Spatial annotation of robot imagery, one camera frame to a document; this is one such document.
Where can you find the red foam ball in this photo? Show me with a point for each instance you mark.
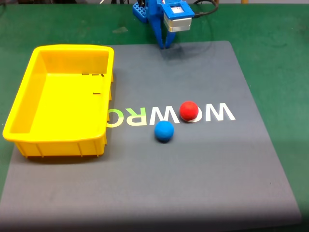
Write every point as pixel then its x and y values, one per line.
pixel 188 110

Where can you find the blue foam ball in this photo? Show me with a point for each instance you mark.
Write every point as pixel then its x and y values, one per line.
pixel 164 131

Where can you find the yellow plastic bin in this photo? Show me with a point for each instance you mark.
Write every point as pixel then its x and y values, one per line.
pixel 70 106

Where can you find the green table mat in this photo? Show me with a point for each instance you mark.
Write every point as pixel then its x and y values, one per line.
pixel 277 60

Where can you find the grey mat with lettering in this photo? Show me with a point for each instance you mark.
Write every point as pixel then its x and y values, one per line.
pixel 169 174

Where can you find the blue and silver camera box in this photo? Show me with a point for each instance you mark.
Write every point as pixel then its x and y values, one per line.
pixel 178 17

